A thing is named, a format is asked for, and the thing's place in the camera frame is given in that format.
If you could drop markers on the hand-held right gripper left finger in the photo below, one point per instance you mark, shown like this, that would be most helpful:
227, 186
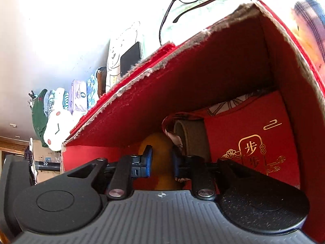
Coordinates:
148, 161

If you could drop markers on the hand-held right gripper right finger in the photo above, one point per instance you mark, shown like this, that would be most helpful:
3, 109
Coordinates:
175, 162

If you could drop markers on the brown bottle gourd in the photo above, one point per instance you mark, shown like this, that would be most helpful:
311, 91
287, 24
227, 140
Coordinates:
162, 152

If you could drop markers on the brown cardboard roll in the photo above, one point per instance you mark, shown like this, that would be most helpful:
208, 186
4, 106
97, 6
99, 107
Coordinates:
193, 134

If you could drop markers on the large red cardboard box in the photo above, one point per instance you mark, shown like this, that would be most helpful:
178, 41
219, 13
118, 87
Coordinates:
203, 81

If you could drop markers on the small red gift box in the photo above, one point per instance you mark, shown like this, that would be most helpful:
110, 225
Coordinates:
254, 122

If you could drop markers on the stack of folded clothes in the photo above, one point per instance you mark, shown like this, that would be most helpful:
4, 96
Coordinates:
38, 122

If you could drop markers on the plush toy with red cheeks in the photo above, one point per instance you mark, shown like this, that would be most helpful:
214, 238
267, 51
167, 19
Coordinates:
57, 122

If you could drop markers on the blue cloud-pattern cloth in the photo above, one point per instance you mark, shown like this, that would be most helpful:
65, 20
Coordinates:
92, 91

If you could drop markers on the wooden side table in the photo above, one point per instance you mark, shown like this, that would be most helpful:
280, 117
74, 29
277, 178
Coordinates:
102, 81

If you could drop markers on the black smartphone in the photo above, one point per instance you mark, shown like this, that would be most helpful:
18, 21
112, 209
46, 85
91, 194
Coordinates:
130, 59

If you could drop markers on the pink plush toy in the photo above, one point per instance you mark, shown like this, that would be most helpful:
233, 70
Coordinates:
309, 25

